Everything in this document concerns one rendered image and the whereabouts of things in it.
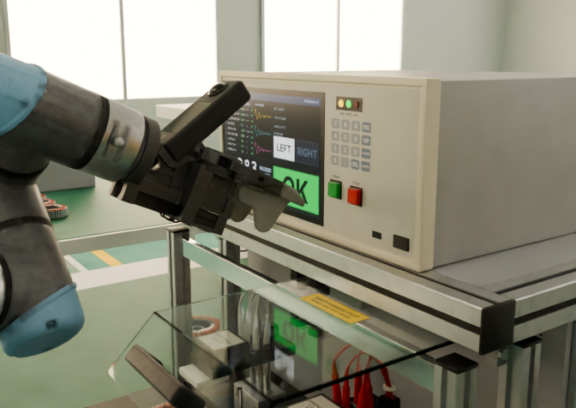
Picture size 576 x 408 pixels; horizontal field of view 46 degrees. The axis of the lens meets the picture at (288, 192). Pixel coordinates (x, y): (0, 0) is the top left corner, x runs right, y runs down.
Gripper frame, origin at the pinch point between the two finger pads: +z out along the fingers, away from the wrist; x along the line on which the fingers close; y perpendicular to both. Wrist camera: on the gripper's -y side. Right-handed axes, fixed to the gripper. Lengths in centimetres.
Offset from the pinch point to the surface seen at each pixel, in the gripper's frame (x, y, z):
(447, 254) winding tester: 14.6, 0.5, 12.7
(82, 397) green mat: -47, 44, 8
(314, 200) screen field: -4.1, -0.6, 7.4
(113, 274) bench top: -111, 32, 35
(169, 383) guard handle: 12.6, 20.4, -14.0
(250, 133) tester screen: -19.6, -7.1, 4.4
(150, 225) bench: -156, 19, 62
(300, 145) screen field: -7.2, -6.7, 4.5
